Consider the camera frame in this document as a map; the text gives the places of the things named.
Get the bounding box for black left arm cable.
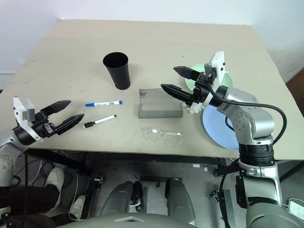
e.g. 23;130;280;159
22;148;30;190

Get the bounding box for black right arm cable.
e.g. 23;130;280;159
208;86;287;228

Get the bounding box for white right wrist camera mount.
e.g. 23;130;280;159
200;50;230;106

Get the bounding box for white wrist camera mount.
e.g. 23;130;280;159
200;50;230;106
12;96;41;141

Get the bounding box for dark trouser leg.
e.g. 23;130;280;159
0;184;60;216

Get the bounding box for white device with buttons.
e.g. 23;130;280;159
285;198;304;219

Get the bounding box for white shoe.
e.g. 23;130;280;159
69;194;87;220
44;166;65;193

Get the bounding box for grey robot torso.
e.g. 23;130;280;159
56;212;192;228

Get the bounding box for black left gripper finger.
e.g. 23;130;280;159
40;100;72;119
55;113;85;136

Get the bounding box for blue capped whiteboard marker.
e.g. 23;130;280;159
85;100;124;108

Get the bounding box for pale green plate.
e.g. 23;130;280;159
184;62;234;92

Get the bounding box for black capped thin marker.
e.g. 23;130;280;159
82;114;118;130

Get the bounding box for black metal table frame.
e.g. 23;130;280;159
25;149;228;178

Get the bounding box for grey rectangular box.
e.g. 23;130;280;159
137;87;184;119

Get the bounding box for dark grey rounded robot leg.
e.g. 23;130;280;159
99;181;134;217
164;178;197;226

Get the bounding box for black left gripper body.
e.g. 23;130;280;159
32;110;59;139

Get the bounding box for clear frame glasses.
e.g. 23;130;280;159
142;127;184;146

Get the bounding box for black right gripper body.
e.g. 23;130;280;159
189;72;216;105

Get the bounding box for black plastic cup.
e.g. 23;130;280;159
102;52;132;91

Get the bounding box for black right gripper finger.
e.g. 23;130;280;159
173;66;201;83
161;83;193;104

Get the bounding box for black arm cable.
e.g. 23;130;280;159
22;148;30;190
208;86;287;228

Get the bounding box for light blue plate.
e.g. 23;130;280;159
202;103;239;152

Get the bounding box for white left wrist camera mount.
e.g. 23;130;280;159
12;96;41;141

